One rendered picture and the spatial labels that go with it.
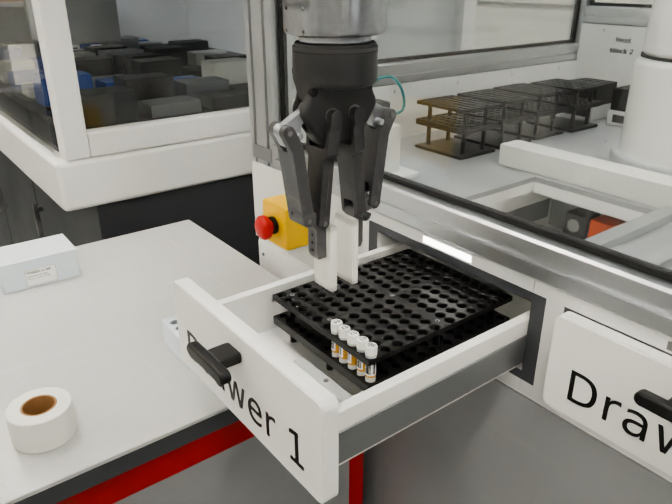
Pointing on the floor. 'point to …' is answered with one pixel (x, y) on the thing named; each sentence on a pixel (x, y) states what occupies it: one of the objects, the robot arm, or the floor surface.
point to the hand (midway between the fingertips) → (336, 252)
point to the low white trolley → (136, 384)
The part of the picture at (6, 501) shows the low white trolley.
